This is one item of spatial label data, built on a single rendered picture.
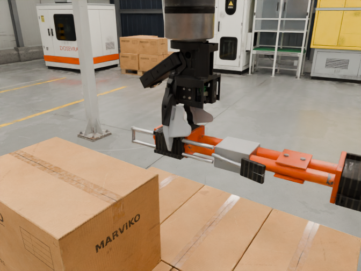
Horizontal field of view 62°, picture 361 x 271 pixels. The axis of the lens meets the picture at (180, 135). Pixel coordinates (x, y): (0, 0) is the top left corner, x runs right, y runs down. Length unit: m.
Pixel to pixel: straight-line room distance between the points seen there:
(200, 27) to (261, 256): 1.03
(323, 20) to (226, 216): 6.60
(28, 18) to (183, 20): 11.26
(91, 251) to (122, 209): 0.15
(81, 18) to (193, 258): 2.98
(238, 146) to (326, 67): 7.32
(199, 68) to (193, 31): 0.06
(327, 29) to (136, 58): 4.46
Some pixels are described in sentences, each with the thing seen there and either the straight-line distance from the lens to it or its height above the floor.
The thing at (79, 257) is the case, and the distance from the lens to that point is 0.92.
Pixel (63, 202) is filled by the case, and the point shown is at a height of 0.94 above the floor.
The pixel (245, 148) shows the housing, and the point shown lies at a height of 1.23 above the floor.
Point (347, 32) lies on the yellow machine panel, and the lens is 7.73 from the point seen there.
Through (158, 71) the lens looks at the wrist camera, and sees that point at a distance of 0.60.
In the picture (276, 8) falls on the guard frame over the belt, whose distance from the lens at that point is 7.80.
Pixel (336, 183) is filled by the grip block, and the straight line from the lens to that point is 0.52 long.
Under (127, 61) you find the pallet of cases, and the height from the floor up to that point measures 0.34.
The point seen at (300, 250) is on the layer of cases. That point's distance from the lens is 1.43.
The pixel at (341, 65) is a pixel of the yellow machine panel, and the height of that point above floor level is 0.38.
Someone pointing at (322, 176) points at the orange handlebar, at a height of 1.22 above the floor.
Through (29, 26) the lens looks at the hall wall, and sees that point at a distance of 11.73.
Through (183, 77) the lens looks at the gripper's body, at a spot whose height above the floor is 1.35.
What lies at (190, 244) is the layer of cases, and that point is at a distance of 1.37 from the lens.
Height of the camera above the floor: 1.46
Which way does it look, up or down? 22 degrees down
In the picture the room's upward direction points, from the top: straight up
